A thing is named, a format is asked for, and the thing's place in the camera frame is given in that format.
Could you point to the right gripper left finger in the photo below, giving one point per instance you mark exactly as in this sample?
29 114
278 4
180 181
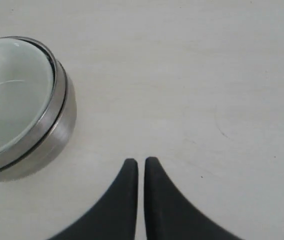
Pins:
114 215

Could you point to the cream ceramic bowl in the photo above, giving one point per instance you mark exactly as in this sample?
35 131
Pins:
26 83

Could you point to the smooth steel bowl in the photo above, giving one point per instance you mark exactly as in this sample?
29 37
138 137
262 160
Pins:
52 143

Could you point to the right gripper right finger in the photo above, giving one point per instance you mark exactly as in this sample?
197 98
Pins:
169 215

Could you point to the ribbed steel bowl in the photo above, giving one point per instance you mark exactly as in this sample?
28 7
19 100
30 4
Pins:
51 112

